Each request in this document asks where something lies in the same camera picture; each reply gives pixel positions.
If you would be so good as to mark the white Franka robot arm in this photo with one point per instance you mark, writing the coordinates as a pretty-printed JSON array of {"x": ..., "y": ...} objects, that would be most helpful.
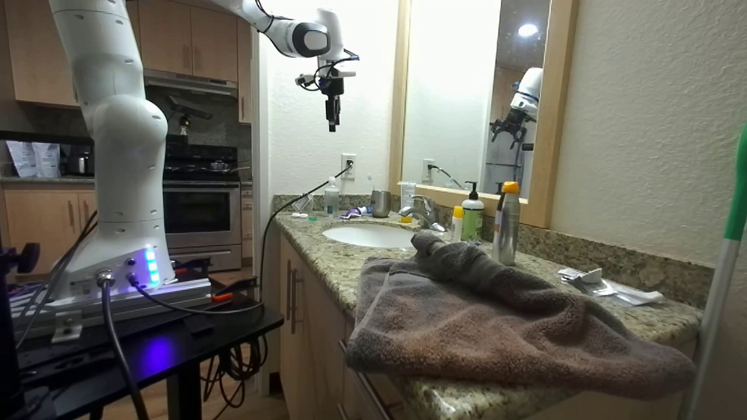
[{"x": 117, "y": 117}]

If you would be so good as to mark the white oval sink basin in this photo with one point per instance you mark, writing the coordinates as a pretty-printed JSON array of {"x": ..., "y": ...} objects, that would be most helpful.
[{"x": 370, "y": 234}]

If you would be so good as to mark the crumpled clear plastic wrapper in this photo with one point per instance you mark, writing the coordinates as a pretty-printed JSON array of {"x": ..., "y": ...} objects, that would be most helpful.
[{"x": 616, "y": 290}]

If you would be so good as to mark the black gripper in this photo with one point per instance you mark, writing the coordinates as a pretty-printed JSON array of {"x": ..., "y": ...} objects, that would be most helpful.
[{"x": 332, "y": 85}]

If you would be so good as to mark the wooden kitchen cabinet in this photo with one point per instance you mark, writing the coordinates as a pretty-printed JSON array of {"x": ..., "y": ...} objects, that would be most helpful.
[
  {"x": 187, "y": 36},
  {"x": 42, "y": 222}
]

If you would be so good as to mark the clear lens solution bottle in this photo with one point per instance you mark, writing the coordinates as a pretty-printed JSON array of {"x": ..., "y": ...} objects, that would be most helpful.
[{"x": 332, "y": 200}]

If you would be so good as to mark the grey brown towel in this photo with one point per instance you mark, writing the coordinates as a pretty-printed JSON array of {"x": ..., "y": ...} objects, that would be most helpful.
[{"x": 498, "y": 322}]

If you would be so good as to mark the wooden lower kitchen cabinet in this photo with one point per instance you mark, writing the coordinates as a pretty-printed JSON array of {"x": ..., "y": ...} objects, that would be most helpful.
[{"x": 42, "y": 222}]

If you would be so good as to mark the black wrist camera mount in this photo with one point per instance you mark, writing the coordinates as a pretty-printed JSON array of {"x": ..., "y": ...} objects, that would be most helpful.
[{"x": 311, "y": 77}]

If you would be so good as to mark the green white pole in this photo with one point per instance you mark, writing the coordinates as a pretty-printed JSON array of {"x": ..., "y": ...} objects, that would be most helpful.
[{"x": 723, "y": 257}]

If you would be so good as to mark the wood framed mirror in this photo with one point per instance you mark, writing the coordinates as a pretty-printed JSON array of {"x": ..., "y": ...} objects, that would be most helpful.
[{"x": 555, "y": 117}]

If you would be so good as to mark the range hood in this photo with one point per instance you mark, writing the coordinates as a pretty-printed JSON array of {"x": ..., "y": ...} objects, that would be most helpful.
[{"x": 189, "y": 85}]

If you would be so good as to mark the grey metal cup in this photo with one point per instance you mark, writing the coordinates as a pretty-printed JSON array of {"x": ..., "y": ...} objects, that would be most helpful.
[{"x": 379, "y": 204}]

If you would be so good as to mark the silver orange capped bottle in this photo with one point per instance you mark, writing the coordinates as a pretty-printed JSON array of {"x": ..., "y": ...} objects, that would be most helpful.
[{"x": 507, "y": 225}]

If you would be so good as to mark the stainless kitchen oven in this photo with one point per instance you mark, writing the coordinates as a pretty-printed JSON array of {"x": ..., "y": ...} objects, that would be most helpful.
[{"x": 200, "y": 213}]

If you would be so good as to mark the wooden vanity cabinet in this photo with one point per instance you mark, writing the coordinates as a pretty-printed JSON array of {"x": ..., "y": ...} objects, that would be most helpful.
[{"x": 311, "y": 342}]

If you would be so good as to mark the white wall outlet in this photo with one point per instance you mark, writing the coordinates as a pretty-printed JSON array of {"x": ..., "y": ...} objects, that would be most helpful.
[{"x": 349, "y": 165}]

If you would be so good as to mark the purple packet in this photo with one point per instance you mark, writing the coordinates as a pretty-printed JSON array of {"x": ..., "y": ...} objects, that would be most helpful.
[{"x": 354, "y": 213}]

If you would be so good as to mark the chrome faucet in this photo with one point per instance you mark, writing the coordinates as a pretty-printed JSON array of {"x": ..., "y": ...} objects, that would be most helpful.
[{"x": 421, "y": 210}]

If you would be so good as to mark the wooden upper kitchen cabinet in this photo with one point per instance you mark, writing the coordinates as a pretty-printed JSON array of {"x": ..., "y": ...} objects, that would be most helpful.
[{"x": 187, "y": 36}]

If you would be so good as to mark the small yellow capped bottle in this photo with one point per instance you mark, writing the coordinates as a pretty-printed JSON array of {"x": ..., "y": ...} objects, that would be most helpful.
[{"x": 456, "y": 225}]

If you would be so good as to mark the black robot table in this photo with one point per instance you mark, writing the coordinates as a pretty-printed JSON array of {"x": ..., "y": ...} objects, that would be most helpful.
[{"x": 154, "y": 350}]

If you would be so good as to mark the green soap pump bottle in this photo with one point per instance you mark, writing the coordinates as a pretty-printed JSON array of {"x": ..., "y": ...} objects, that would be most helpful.
[{"x": 471, "y": 215}]

